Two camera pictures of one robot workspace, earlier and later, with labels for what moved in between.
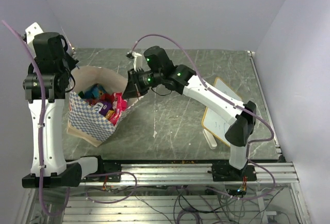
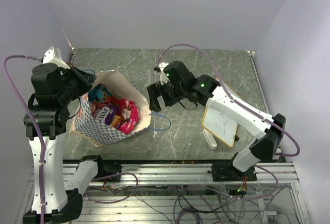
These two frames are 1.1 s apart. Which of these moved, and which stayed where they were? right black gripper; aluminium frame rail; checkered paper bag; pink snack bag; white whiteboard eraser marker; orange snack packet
Moved: checkered paper bag; orange snack packet; right black gripper; pink snack bag
Stayed: aluminium frame rail; white whiteboard eraser marker
